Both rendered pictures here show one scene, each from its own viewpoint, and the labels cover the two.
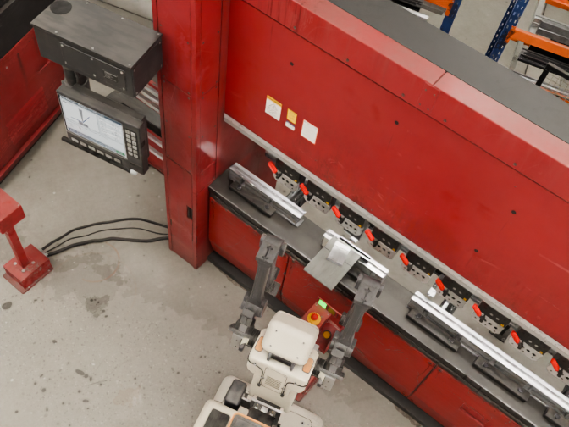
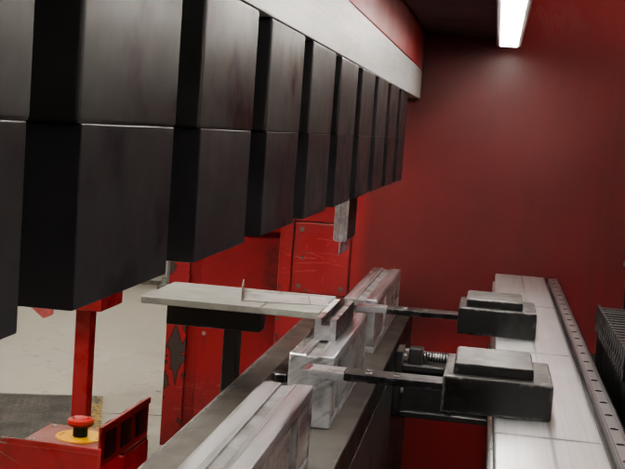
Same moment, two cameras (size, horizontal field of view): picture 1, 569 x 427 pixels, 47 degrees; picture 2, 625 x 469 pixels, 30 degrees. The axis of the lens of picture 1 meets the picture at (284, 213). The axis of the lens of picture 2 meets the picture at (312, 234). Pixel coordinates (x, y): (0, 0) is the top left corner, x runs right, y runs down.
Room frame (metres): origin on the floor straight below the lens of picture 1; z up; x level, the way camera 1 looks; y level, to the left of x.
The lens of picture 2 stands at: (1.22, -1.97, 1.26)
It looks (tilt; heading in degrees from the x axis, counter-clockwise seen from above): 5 degrees down; 70
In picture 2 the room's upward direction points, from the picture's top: 4 degrees clockwise
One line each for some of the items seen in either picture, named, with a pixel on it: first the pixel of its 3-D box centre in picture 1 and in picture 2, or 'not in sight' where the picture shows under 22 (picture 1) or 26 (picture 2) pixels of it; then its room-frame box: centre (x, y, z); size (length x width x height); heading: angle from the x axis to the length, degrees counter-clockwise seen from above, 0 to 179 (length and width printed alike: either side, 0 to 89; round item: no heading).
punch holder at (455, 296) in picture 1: (457, 286); (278, 127); (1.57, -0.87, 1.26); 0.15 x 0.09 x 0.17; 62
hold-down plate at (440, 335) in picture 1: (433, 329); not in sight; (1.51, -0.87, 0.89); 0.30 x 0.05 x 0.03; 62
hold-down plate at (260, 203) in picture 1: (252, 198); not in sight; (2.08, 0.19, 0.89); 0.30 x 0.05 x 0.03; 62
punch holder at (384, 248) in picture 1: (387, 238); (333, 131); (1.76, -0.52, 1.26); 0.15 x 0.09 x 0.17; 62
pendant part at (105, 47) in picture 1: (107, 96); not in sight; (2.06, 0.95, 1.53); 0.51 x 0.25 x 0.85; 74
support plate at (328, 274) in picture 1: (332, 263); (242, 299); (1.71, -0.29, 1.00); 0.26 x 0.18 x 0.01; 152
